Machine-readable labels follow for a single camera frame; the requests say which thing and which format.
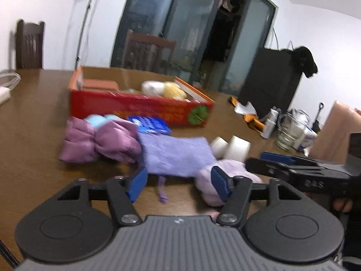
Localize white bottle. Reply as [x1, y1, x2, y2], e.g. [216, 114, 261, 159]
[261, 108, 280, 139]

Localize black light stand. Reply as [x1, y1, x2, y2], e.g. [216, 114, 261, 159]
[75, 0, 100, 70]

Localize person's right hand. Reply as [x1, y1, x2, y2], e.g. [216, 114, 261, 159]
[332, 198, 354, 213]

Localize lavender fluffy towel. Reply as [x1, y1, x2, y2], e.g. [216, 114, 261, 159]
[138, 133, 218, 177]

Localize red cardboard box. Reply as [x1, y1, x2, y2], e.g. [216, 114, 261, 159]
[68, 66, 215, 127]

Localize light blue soft cloth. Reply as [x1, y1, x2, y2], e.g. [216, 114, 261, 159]
[85, 114, 119, 129]

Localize brown wooden chair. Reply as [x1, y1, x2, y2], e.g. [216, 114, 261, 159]
[123, 30, 177, 74]

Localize white cable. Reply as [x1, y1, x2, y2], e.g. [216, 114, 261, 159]
[0, 72, 22, 91]

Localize black bag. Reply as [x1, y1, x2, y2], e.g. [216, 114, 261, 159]
[239, 27, 303, 118]

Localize small black tool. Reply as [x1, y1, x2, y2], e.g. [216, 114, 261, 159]
[311, 102, 324, 132]

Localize hanging clothes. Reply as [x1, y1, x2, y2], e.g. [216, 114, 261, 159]
[221, 0, 243, 14]

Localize orange and white wrapper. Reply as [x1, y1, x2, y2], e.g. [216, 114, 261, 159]
[229, 96, 267, 132]

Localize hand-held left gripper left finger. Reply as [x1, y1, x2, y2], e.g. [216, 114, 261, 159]
[58, 167, 148, 227]

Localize black cloth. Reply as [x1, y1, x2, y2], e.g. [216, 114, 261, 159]
[292, 46, 319, 78]

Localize dark wooden chair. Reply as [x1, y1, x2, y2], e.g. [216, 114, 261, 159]
[15, 19, 46, 70]

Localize white charger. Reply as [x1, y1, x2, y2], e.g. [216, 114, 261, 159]
[0, 87, 12, 104]

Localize brown cardboard box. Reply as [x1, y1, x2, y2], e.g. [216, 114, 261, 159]
[308, 100, 361, 165]

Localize white and blue packet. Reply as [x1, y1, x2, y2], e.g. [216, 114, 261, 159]
[293, 126, 318, 151]

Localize blue tissue packet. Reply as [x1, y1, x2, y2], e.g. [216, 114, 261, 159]
[127, 116, 172, 136]

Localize white plush toy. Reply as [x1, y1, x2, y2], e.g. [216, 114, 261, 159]
[141, 81, 165, 96]

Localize purple puffy jacket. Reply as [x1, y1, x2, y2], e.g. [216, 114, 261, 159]
[59, 116, 143, 164]

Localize glass sliding door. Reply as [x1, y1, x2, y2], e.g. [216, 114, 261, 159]
[110, 0, 278, 94]

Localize white foam block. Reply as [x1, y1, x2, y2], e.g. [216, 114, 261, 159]
[211, 136, 229, 158]
[224, 135, 251, 161]

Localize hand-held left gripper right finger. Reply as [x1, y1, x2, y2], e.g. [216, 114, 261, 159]
[211, 166, 303, 228]

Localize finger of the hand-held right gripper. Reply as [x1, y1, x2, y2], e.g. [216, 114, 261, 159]
[261, 152, 311, 166]
[245, 158, 300, 182]

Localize yellow plush toy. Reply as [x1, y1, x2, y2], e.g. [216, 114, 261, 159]
[163, 81, 188, 100]

